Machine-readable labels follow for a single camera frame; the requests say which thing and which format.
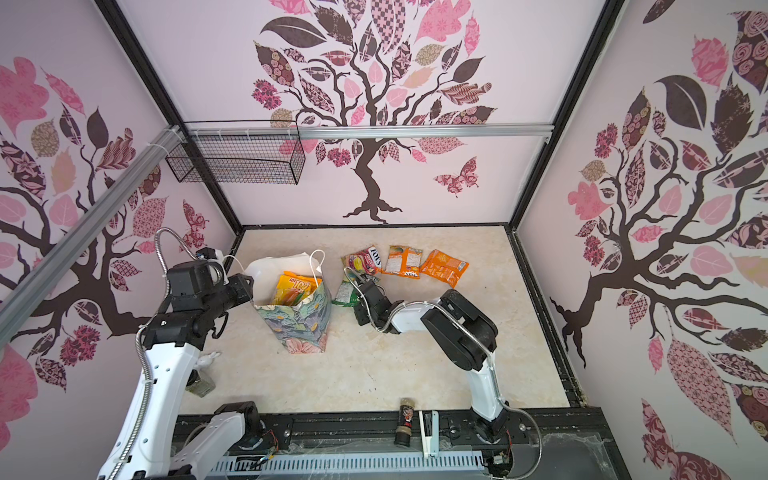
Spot green snack packet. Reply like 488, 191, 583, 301
332, 280, 360, 308

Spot yellow snack packet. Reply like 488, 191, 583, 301
271, 271, 323, 306

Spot floral paper gift bag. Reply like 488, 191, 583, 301
240, 249, 332, 354

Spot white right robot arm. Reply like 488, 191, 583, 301
344, 267, 528, 443

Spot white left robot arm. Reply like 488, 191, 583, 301
98, 247, 265, 479

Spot yellow-pink Fox's candy packet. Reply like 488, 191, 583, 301
341, 245, 382, 275

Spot small orange snack packet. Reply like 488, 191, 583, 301
382, 245, 423, 279

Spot spice jar black lid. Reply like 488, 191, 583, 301
185, 369, 216, 398

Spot brown cylindrical bottle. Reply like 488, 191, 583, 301
394, 398, 415, 448

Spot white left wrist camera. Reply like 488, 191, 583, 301
195, 247, 226, 270

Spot black wire basket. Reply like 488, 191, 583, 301
165, 119, 306, 185

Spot white clip bracket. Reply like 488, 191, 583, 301
418, 410, 440, 459

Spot grey slotted cable duct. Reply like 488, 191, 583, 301
207, 451, 486, 479

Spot aluminium rail back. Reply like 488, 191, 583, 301
187, 123, 554, 140

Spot aluminium rail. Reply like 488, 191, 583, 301
187, 123, 554, 140
1, 126, 183, 345

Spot aluminium rail left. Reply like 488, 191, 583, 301
1, 126, 183, 345

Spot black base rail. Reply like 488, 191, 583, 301
171, 407, 629, 479

